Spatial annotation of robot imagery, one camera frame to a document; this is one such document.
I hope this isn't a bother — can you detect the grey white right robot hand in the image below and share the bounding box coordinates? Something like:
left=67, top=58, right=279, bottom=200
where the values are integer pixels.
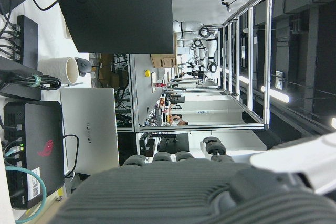
left=51, top=132, right=336, bottom=224

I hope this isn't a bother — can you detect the white paper cup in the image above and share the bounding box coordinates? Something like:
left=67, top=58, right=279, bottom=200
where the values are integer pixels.
left=38, top=57, right=80, bottom=84

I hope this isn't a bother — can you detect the small black monitor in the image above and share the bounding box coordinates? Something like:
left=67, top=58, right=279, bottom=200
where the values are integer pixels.
left=158, top=132, right=190, bottom=153

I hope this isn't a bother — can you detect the seated person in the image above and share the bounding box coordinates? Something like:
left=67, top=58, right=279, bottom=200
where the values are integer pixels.
left=169, top=113, right=190, bottom=128

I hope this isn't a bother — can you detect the silver laptop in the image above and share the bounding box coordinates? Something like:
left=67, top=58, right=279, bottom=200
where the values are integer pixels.
left=60, top=87, right=120, bottom=176

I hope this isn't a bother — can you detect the brown cardboard box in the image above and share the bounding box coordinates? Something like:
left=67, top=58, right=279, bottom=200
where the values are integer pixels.
left=150, top=53, right=177, bottom=69

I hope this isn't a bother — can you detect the black mini pc red logo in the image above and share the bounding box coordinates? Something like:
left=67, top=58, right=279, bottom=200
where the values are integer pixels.
left=3, top=100, right=65, bottom=209

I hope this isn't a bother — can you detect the long ceiling light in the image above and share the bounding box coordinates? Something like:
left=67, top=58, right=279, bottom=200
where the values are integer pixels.
left=260, top=86, right=291, bottom=103

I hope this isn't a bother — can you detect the grey computer mouse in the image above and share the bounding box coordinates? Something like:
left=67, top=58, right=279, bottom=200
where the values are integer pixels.
left=76, top=57, right=93, bottom=78

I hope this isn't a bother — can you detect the black flat device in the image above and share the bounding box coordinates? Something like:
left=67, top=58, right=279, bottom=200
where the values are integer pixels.
left=0, top=56, right=43, bottom=101

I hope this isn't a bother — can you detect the black computer monitor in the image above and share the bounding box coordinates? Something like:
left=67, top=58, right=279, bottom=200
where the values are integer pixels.
left=51, top=0, right=175, bottom=54

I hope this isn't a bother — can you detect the black usb hub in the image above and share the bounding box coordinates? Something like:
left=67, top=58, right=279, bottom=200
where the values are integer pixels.
left=16, top=15, right=39, bottom=70

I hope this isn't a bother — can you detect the thin black laptop cable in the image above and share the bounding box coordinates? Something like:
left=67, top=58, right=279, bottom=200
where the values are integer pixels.
left=62, top=134, right=80, bottom=179

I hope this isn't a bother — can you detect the teal network cable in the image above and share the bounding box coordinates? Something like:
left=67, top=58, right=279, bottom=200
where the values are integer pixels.
left=4, top=144, right=48, bottom=222

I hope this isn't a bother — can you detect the aluminium frame cage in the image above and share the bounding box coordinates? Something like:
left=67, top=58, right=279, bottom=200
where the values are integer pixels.
left=133, top=0, right=274, bottom=132

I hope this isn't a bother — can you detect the black cable bundle green tie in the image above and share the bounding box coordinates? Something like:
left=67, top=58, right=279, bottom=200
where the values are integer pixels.
left=0, top=73, right=62, bottom=91

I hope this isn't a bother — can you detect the black camera on frame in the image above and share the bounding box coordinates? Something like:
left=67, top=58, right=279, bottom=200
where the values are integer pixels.
left=221, top=0, right=234, bottom=13

